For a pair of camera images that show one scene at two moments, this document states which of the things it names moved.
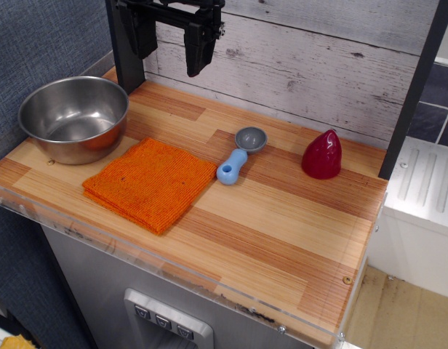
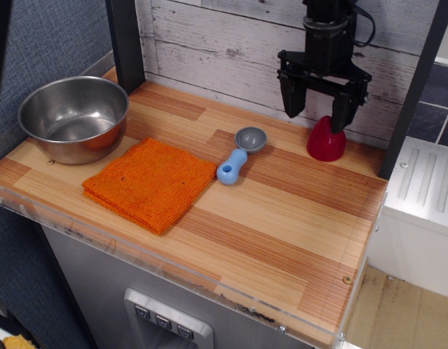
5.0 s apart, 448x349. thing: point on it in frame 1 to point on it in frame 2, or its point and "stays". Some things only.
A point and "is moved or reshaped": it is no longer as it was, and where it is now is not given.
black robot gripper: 199,48 to 325,64
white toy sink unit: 416,241 stays
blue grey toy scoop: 251,139 stays
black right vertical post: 433,43 stays
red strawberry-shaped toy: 322,157 is moved or reshaped
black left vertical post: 130,67 stays
